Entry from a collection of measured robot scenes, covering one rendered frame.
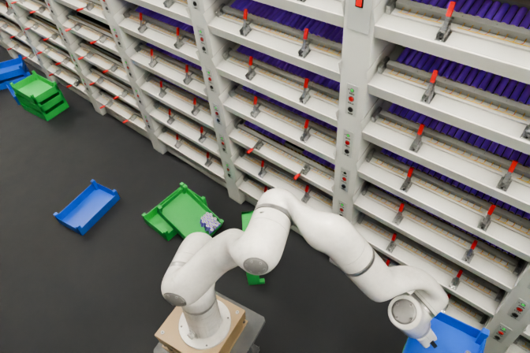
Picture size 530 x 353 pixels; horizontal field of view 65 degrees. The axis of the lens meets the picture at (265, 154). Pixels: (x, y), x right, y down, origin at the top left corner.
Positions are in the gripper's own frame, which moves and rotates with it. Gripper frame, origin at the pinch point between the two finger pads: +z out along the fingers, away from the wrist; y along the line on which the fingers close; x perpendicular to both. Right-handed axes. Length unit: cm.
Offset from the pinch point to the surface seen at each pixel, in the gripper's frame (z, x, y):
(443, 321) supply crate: 10.8, 6.9, -0.7
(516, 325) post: 33.3, 26.1, 10.0
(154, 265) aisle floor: 21, -86, -105
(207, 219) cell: 27, -52, -111
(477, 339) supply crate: 10.3, 11.3, 8.9
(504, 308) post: 27.7, 26.4, 4.6
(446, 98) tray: -41, 47, -34
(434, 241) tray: 12.4, 23.7, -22.9
